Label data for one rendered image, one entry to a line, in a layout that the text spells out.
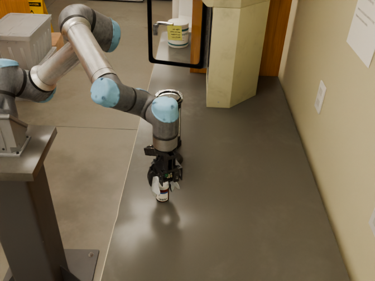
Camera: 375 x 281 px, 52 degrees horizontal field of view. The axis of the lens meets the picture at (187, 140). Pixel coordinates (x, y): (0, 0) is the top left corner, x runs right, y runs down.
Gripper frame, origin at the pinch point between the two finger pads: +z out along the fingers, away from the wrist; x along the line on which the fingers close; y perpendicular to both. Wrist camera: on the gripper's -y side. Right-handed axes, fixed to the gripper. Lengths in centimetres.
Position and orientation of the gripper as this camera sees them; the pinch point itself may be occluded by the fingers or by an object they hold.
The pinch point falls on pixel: (162, 189)
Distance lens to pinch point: 132.5
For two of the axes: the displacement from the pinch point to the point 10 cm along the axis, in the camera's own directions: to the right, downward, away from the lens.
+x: 8.8, -2.5, 4.0
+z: -0.3, 8.1, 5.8
